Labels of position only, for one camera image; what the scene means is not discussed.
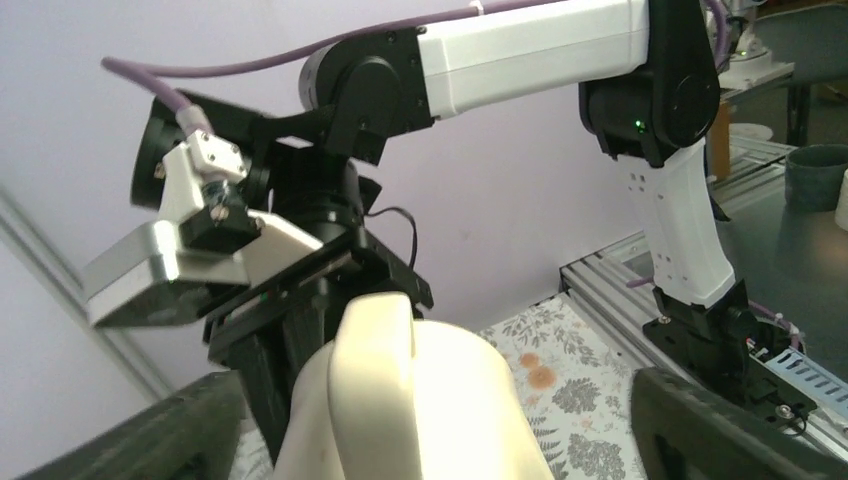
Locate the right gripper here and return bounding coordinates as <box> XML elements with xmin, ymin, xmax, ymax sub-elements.
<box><xmin>204</xmin><ymin>147</ymin><xmax>434</xmax><ymax>464</ymax></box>

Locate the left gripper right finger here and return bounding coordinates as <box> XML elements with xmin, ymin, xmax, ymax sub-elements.
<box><xmin>630</xmin><ymin>367</ymin><xmax>847</xmax><ymax>479</ymax></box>

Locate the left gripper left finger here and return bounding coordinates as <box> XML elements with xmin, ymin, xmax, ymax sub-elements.
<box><xmin>21</xmin><ymin>372</ymin><xmax>246</xmax><ymax>479</ymax></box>

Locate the beige mug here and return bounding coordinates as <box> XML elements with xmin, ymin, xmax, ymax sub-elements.
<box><xmin>273</xmin><ymin>293</ymin><xmax>552</xmax><ymax>479</ymax></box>

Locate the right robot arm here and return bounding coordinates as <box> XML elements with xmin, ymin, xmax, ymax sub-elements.
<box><xmin>102</xmin><ymin>1</ymin><xmax>748</xmax><ymax>479</ymax></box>

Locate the floral tablecloth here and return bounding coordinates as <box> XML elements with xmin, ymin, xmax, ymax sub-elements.
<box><xmin>231</xmin><ymin>297</ymin><xmax>643</xmax><ymax>479</ymax></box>

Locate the dark cup in background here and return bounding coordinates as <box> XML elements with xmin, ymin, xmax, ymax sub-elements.
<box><xmin>785</xmin><ymin>144</ymin><xmax>847</xmax><ymax>213</ymax></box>

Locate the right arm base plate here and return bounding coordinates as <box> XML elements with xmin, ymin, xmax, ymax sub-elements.
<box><xmin>642</xmin><ymin>280</ymin><xmax>817</xmax><ymax>427</ymax></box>

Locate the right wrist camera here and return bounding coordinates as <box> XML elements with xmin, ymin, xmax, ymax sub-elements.
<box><xmin>83</xmin><ymin>131</ymin><xmax>323</xmax><ymax>329</ymax></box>

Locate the slotted cable duct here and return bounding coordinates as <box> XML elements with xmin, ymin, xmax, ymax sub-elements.
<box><xmin>765</xmin><ymin>347</ymin><xmax>847</xmax><ymax>420</ymax></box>

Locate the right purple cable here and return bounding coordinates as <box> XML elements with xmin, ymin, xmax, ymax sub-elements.
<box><xmin>100</xmin><ymin>0</ymin><xmax>733</xmax><ymax>134</ymax></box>

